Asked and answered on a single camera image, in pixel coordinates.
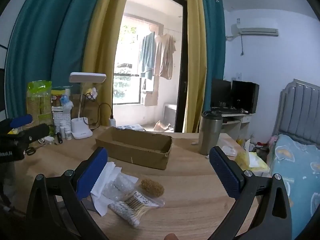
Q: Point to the blue patterned bed sheet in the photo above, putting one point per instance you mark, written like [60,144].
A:
[298,164]

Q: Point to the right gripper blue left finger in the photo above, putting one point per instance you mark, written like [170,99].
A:
[87,173]

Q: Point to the teal right curtain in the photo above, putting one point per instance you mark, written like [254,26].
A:
[214,17]

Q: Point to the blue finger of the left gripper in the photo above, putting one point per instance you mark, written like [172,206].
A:
[33,134]
[21,121]

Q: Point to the grey bed headboard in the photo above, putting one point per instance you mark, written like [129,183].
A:
[298,113]

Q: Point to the white computer desk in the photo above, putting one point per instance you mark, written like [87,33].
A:
[236,125]

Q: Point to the white phone charger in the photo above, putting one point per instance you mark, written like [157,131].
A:
[112,121]

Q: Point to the black computer monitor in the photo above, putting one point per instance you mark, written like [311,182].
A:
[234,97]

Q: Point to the teal left curtain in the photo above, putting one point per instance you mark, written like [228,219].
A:
[47,43]

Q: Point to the white paper towel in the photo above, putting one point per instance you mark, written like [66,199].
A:
[110,187]

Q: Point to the brown fuzzy soft object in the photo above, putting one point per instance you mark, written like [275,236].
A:
[152,187]

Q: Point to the yellow left curtain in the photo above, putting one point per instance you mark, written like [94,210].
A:
[100,50]

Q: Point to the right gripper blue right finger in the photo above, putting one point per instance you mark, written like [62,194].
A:
[228,172]

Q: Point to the green snack bag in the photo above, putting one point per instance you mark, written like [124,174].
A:
[39,101]

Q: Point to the white desk lamp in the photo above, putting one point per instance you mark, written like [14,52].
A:
[80,125]

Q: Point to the yellow curtain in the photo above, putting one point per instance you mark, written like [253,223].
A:
[197,64]
[100,50]

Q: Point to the white pill bottle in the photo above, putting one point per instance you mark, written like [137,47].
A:
[63,124]
[68,133]

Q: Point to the cotton swab plastic bag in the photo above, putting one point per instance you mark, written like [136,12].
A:
[134,205]

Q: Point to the steel travel mug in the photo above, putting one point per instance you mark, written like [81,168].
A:
[210,128]

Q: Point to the black small flashlight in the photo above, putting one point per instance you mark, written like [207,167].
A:
[59,138]

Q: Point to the brown cardboard box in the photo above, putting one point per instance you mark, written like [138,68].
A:
[136,147]

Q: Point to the yellow right curtain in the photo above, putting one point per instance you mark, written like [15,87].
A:
[197,64]

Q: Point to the white perforated basket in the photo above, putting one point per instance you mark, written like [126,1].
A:
[61,115]

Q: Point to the teal curtain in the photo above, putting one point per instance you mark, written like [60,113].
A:
[214,17]
[47,43]

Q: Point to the yellow tissue box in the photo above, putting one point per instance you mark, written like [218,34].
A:
[252,162]

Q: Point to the white air conditioner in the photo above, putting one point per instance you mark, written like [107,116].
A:
[238,30]

